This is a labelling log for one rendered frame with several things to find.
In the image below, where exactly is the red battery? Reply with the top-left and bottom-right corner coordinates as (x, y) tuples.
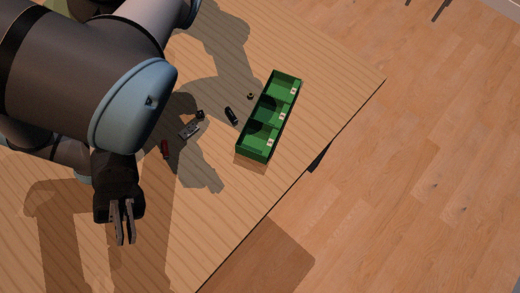
(161, 140), (169, 160)

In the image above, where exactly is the tan domino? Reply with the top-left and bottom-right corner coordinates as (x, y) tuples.
(178, 121), (200, 140)

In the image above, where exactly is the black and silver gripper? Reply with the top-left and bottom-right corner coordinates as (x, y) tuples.
(89, 146), (146, 246)

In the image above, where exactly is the green rack of bins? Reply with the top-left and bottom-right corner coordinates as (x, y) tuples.
(235, 69), (302, 165)

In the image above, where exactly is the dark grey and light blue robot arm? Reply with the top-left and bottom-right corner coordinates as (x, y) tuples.
(0, 0), (202, 185)

